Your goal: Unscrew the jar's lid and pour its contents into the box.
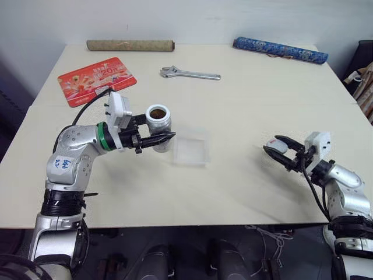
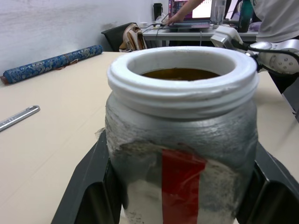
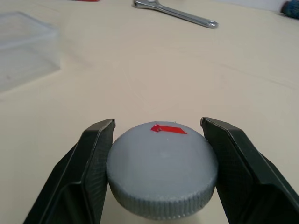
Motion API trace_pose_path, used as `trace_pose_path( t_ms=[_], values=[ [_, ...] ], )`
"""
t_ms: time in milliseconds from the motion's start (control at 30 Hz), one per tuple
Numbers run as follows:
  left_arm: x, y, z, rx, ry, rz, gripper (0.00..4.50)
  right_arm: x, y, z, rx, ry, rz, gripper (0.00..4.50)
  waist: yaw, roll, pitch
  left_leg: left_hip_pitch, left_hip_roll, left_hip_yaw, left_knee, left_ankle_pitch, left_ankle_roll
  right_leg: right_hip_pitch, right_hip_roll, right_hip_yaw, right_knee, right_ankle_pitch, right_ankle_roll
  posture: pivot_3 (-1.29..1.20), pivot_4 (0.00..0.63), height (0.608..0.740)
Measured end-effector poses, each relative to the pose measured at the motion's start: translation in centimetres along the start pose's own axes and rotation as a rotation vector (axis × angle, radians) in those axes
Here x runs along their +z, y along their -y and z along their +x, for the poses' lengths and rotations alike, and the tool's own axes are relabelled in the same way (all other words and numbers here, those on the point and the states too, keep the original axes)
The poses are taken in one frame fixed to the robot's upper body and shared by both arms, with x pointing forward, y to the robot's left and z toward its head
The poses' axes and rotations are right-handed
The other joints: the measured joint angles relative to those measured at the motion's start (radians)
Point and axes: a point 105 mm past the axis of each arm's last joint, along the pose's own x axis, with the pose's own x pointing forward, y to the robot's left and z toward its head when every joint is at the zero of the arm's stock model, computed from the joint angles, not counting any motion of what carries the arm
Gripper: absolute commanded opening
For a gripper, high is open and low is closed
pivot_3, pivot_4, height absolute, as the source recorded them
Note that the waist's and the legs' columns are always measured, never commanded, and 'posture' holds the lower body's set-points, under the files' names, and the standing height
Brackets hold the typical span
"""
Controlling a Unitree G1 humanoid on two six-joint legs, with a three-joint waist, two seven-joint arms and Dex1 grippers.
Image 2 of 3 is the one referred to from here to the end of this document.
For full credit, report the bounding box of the purple cloth item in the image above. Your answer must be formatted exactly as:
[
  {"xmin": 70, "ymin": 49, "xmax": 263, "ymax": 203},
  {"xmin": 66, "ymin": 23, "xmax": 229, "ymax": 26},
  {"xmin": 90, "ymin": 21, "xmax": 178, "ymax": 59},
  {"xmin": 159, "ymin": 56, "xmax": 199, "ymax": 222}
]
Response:
[{"xmin": 249, "ymin": 22, "xmax": 264, "ymax": 32}]

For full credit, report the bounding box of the open laptop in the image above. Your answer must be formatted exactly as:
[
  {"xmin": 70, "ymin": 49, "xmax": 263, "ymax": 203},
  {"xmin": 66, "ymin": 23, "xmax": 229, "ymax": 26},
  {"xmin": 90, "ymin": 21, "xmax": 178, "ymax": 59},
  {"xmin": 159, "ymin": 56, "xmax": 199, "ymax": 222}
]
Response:
[{"xmin": 163, "ymin": 0, "xmax": 214, "ymax": 31}]

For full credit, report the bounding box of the black tumbler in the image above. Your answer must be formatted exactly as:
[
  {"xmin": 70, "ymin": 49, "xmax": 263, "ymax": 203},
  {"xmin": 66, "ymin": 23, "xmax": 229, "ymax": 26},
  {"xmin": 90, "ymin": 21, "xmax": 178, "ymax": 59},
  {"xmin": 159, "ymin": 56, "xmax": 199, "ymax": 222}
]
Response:
[{"xmin": 153, "ymin": 3, "xmax": 163, "ymax": 23}]

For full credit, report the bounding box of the person's bare hand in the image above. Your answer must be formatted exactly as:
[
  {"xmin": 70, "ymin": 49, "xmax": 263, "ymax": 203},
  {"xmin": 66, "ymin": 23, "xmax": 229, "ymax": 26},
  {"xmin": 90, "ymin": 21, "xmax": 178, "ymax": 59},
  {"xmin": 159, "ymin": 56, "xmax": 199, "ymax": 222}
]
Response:
[{"xmin": 166, "ymin": 11, "xmax": 187, "ymax": 26}]

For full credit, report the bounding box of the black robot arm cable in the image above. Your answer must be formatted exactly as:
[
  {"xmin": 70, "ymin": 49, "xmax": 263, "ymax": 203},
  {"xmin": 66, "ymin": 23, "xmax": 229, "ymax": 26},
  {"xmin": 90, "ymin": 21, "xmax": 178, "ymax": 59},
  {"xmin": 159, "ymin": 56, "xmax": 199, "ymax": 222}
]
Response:
[{"xmin": 231, "ymin": 39, "xmax": 299, "ymax": 62}]

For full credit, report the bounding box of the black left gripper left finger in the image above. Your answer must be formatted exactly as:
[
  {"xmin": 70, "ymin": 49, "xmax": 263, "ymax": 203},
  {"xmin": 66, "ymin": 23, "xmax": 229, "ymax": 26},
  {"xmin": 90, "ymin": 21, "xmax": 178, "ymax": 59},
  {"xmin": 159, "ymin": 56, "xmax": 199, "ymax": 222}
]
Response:
[{"xmin": 50, "ymin": 127, "xmax": 125, "ymax": 224}]

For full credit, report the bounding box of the silver metal wrench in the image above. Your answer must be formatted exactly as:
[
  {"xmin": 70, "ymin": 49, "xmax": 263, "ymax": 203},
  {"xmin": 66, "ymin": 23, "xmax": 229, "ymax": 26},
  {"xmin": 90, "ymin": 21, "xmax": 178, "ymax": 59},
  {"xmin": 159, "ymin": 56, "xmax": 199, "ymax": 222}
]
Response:
[{"xmin": 0, "ymin": 105, "xmax": 41, "ymax": 133}]

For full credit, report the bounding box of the white jar with red tape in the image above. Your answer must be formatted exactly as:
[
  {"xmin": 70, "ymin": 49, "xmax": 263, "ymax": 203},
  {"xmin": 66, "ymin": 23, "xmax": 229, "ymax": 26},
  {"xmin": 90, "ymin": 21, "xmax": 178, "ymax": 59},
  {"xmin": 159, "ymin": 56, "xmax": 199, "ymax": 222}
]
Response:
[{"xmin": 104, "ymin": 46, "xmax": 260, "ymax": 224}]

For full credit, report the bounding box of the clear glass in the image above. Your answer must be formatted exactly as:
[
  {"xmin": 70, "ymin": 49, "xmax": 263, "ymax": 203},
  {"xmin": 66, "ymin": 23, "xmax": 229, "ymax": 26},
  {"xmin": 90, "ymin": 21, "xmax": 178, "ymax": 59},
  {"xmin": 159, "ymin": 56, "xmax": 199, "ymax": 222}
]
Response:
[{"xmin": 211, "ymin": 0, "xmax": 227, "ymax": 25}]

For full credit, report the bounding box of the dark green bottle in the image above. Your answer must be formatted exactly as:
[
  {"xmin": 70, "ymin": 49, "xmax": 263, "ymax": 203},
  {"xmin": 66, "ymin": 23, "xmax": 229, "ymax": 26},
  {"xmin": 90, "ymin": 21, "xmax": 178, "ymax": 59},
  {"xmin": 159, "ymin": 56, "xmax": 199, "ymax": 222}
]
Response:
[{"xmin": 237, "ymin": 0, "xmax": 254, "ymax": 33}]

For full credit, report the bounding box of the tan bag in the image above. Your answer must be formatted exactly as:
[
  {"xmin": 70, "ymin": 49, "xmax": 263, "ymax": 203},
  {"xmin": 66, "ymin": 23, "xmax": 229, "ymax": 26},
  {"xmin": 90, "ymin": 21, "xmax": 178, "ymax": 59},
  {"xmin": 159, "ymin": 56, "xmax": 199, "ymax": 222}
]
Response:
[{"xmin": 119, "ymin": 24, "xmax": 147, "ymax": 53}]

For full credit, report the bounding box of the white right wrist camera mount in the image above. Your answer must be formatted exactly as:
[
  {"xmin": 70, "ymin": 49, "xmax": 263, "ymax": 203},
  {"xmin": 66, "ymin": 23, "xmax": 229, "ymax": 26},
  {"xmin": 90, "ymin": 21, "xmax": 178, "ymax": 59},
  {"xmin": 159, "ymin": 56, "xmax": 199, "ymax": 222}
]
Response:
[{"xmin": 210, "ymin": 25, "xmax": 244, "ymax": 50}]

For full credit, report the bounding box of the person in white shirt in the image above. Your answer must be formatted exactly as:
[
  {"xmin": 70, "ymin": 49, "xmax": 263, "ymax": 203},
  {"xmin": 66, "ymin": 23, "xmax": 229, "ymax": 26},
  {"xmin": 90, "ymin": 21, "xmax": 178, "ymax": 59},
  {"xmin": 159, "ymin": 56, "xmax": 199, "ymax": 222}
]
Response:
[{"xmin": 250, "ymin": 0, "xmax": 299, "ymax": 44}]

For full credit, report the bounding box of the blue patterned rolled scroll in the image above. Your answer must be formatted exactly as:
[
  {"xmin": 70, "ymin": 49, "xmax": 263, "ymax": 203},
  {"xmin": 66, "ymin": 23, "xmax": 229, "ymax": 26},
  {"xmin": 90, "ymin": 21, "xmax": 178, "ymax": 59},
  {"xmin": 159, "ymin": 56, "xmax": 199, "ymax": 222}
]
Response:
[{"xmin": 2, "ymin": 44, "xmax": 104, "ymax": 85}]

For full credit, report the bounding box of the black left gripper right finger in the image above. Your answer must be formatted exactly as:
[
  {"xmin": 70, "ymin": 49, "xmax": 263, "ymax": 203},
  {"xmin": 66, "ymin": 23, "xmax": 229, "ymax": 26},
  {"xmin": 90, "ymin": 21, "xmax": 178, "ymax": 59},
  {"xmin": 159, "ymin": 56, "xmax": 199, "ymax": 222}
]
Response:
[{"xmin": 235, "ymin": 139, "xmax": 299, "ymax": 224}]

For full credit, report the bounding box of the white desk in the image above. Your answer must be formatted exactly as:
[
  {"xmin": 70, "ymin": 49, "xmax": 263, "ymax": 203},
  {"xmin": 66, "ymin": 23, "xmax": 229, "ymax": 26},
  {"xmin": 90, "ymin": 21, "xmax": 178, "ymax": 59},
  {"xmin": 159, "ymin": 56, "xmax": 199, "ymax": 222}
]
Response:
[{"xmin": 142, "ymin": 22, "xmax": 259, "ymax": 48}]

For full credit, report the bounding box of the black office chair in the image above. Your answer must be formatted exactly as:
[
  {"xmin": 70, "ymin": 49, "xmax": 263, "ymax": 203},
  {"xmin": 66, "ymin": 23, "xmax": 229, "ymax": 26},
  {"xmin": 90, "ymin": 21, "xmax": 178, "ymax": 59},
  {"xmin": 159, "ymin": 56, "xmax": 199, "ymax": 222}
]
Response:
[{"xmin": 101, "ymin": 22, "xmax": 138, "ymax": 52}]

